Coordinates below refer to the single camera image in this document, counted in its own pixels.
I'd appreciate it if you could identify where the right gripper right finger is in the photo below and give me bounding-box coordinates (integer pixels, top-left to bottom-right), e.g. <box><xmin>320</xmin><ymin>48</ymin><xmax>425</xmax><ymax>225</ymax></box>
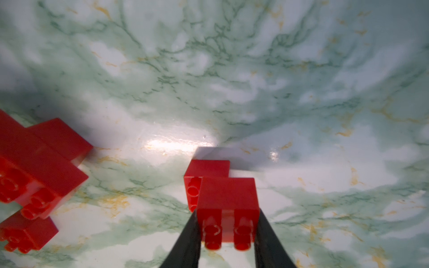
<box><xmin>254</xmin><ymin>210</ymin><xmax>296</xmax><ymax>268</ymax></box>

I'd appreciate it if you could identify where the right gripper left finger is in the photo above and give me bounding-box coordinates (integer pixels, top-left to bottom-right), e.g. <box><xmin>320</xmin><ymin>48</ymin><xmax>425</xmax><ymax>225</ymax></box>
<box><xmin>160</xmin><ymin>211</ymin><xmax>202</xmax><ymax>268</ymax></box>

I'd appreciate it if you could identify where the red long lego brick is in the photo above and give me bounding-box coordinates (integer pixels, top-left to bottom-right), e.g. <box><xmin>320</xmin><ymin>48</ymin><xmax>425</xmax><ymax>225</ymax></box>
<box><xmin>1</xmin><ymin>111</ymin><xmax>88</xmax><ymax>220</ymax></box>

